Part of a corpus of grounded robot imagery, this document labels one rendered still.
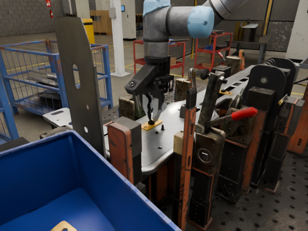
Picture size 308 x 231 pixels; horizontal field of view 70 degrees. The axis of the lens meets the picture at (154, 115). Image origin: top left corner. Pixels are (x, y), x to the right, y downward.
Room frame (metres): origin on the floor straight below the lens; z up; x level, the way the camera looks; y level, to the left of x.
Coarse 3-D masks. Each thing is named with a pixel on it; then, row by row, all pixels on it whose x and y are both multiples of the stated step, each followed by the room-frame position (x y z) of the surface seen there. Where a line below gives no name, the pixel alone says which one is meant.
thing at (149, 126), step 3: (150, 120) 0.66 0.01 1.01; (153, 120) 0.68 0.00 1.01; (159, 120) 0.68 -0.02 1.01; (144, 123) 0.66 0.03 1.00; (147, 123) 0.66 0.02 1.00; (150, 123) 0.65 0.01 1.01; (153, 123) 0.65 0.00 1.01; (156, 123) 0.66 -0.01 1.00; (159, 123) 0.66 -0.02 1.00; (144, 126) 0.64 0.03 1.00; (147, 126) 0.64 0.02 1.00; (150, 126) 0.64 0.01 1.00; (153, 126) 0.64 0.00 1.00; (144, 129) 0.62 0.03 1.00; (147, 129) 0.62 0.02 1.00
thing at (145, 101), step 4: (144, 96) 0.67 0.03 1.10; (148, 96) 0.67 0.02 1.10; (152, 96) 0.69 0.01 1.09; (144, 100) 0.67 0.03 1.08; (148, 100) 0.66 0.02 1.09; (144, 104) 0.67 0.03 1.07; (148, 104) 0.67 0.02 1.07; (144, 108) 0.67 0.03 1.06; (148, 108) 0.66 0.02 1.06; (148, 112) 0.66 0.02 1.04; (148, 116) 0.66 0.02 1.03
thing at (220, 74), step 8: (208, 72) 0.54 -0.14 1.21; (216, 72) 0.53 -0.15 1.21; (224, 72) 0.53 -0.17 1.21; (216, 80) 0.50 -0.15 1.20; (224, 80) 0.50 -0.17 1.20; (208, 88) 0.51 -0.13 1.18; (216, 88) 0.51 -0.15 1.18; (208, 96) 0.51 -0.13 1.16; (216, 96) 0.53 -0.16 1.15; (208, 104) 0.51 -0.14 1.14; (200, 112) 0.52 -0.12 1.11; (208, 112) 0.51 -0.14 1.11; (200, 120) 0.52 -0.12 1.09; (208, 120) 0.54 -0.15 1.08; (208, 128) 0.54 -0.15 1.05
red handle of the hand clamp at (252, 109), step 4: (248, 108) 0.46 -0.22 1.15; (252, 108) 0.46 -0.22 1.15; (236, 112) 0.48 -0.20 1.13; (240, 112) 0.47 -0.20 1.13; (244, 112) 0.46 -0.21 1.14; (248, 112) 0.45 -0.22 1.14; (252, 112) 0.45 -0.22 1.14; (256, 112) 0.45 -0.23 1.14; (224, 116) 0.50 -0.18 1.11; (228, 116) 0.49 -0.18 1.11; (232, 116) 0.48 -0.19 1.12; (236, 116) 0.47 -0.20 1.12; (240, 116) 0.46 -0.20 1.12; (244, 116) 0.46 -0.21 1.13; (248, 116) 0.46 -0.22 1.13; (252, 116) 0.45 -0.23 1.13; (212, 120) 0.52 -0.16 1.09; (216, 120) 0.50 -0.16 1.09; (220, 120) 0.50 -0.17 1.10; (224, 120) 0.49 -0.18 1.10; (228, 120) 0.48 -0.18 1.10; (232, 120) 0.48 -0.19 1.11; (236, 120) 0.47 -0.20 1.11; (208, 124) 0.52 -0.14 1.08; (212, 124) 0.51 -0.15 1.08; (216, 124) 0.50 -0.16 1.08; (204, 128) 0.53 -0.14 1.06
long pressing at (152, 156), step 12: (240, 72) 1.35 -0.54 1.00; (228, 84) 1.10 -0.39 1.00; (240, 84) 1.10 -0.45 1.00; (228, 96) 0.92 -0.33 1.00; (168, 108) 0.80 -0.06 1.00; (144, 120) 0.69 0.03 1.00; (168, 120) 0.69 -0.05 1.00; (180, 120) 0.69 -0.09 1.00; (144, 132) 0.60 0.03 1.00; (168, 132) 0.60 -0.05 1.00; (108, 144) 0.54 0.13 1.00; (144, 144) 0.54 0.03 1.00; (156, 144) 0.54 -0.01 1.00; (168, 144) 0.54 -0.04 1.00; (108, 156) 0.49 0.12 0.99; (144, 156) 0.48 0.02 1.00; (156, 156) 0.48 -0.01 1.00; (168, 156) 0.48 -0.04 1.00; (144, 168) 0.43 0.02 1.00; (156, 168) 0.44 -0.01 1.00
